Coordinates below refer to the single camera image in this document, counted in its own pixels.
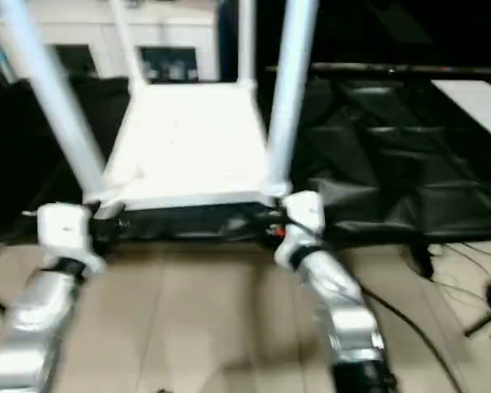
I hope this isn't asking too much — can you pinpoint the black work mat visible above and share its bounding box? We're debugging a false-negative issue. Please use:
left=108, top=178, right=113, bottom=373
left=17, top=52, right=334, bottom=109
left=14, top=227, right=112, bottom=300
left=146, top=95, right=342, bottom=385
left=0, top=67, right=491, bottom=251

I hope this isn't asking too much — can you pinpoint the white plastic table top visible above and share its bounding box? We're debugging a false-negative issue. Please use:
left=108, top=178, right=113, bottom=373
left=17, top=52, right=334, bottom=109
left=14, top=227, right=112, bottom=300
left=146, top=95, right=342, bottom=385
left=83, top=80, right=294, bottom=212

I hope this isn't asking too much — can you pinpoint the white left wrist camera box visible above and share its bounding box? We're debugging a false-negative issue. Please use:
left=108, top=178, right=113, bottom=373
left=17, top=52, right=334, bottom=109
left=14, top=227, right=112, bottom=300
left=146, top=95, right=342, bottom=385
left=35, top=203, right=107, bottom=275

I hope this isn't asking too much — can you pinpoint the white sideboard with glass doors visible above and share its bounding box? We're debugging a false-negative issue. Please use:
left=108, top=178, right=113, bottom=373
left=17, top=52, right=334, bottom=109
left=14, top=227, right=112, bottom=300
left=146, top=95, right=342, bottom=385
left=0, top=0, right=222, bottom=83

